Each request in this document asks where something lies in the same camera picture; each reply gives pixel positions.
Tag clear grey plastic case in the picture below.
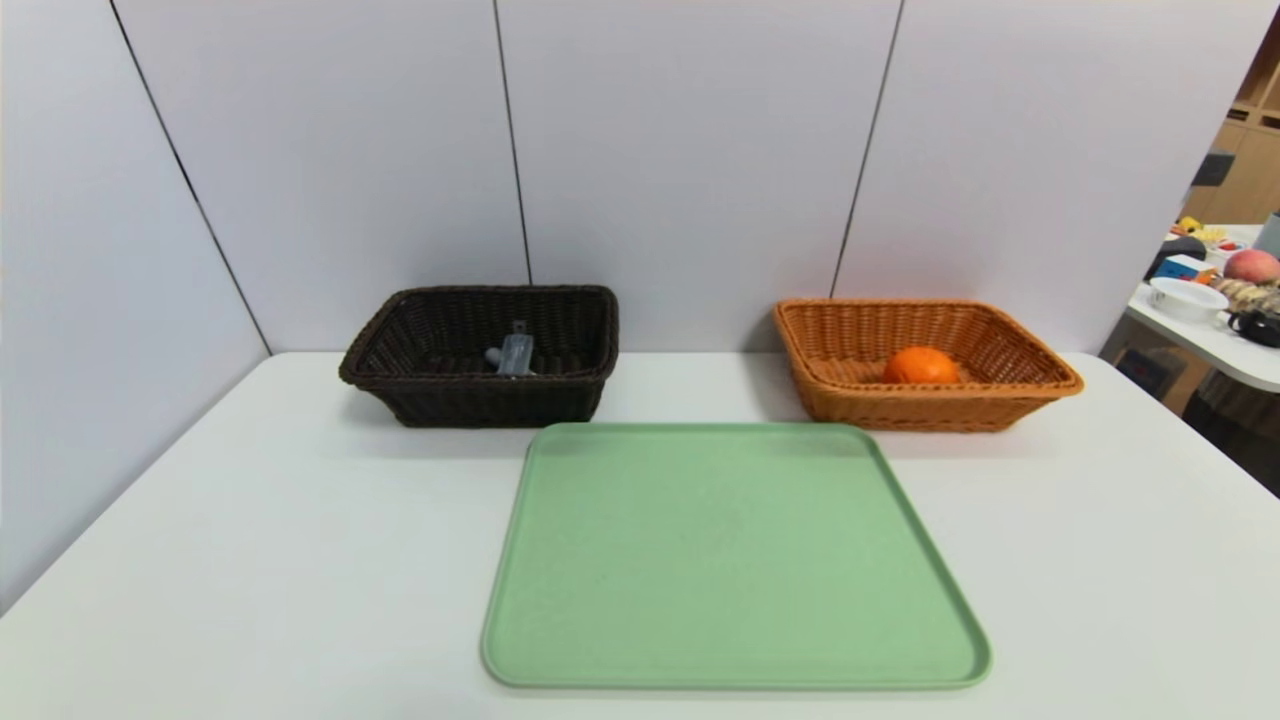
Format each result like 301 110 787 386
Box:
497 321 536 378

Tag orange fruit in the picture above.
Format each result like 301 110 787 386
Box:
883 345 961 386

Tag dark brown wicker basket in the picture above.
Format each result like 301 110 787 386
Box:
338 284 620 429

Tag orange wicker basket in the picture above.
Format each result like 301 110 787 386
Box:
774 297 1086 433

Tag green plastic tray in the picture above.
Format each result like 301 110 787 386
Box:
480 421 993 691

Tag cardboard box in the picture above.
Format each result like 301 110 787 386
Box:
1115 343 1193 403

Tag blue box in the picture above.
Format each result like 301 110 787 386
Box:
1155 254 1217 284

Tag white bowl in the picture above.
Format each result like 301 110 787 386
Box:
1150 276 1232 323

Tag black rounded object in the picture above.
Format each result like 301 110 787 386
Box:
1148 235 1210 279

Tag white background table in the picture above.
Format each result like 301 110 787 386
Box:
1128 222 1280 393

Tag dark woven bin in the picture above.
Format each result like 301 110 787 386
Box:
1195 370 1280 441

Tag brown bread pieces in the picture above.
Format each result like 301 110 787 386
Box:
1212 277 1280 313

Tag small black object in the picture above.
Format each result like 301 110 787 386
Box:
1229 308 1280 349

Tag pink peach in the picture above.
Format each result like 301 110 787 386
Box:
1226 248 1280 284

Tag wooden shelf unit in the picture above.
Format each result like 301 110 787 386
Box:
1188 20 1280 225

